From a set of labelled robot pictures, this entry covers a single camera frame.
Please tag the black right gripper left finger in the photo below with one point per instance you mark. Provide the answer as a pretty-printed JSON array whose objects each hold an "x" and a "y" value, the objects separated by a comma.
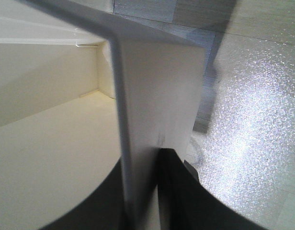
[{"x": 102, "y": 210}]

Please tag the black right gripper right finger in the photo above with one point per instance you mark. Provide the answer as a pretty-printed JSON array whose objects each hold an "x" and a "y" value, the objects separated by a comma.
[{"x": 185, "y": 205}]

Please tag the white octagonal trash bin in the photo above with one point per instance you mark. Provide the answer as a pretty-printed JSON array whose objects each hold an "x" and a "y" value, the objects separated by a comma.
[{"x": 81, "y": 89}]

